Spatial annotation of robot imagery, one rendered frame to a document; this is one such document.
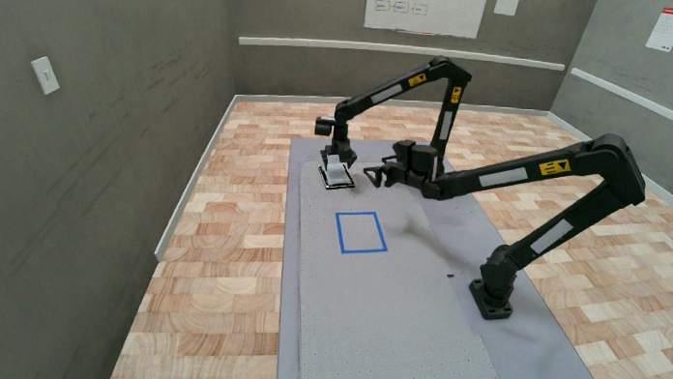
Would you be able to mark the blue tape outline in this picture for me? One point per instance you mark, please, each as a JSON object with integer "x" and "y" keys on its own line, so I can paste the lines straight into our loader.
{"x": 362, "y": 250}

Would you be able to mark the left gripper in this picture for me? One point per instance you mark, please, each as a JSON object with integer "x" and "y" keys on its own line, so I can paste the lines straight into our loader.
{"x": 387, "y": 170}

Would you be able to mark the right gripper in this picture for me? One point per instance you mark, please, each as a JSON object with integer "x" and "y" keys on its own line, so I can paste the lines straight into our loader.
{"x": 329, "y": 152}

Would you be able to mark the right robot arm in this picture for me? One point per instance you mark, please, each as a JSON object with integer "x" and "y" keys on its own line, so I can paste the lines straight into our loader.
{"x": 345, "y": 111}

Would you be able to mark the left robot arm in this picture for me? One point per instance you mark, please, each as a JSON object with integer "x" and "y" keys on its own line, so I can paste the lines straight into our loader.
{"x": 620, "y": 187}

